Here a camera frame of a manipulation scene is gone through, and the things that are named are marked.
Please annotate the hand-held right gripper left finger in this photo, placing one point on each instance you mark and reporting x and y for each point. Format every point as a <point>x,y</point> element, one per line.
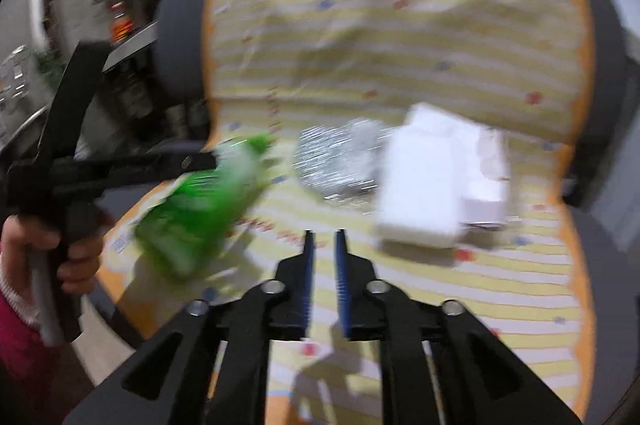
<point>306,275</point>

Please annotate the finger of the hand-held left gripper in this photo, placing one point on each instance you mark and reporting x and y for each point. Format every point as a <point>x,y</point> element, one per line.
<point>75,100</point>
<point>150,167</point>

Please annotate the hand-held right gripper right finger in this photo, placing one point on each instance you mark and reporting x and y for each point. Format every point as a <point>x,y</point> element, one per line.
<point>341,275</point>

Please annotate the green clear plastic wrapper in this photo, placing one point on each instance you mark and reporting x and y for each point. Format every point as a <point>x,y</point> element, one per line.
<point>200,215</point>

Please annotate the person's left forearm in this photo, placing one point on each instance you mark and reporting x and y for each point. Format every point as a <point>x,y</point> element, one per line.
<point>20,350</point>

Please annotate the person's left hand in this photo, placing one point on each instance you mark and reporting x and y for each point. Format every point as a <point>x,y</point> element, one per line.
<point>82,262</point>

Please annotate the white foam block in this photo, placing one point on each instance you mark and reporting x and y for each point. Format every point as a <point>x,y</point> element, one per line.
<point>420,195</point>

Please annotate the silver foil wrapper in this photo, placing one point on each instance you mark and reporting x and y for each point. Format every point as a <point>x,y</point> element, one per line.
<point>335,160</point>

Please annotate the grey office chair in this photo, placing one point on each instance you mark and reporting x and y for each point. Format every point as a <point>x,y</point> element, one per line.
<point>180,45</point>

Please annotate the yellow striped dotted mat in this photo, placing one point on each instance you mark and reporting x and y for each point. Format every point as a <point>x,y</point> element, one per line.
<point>400,30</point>

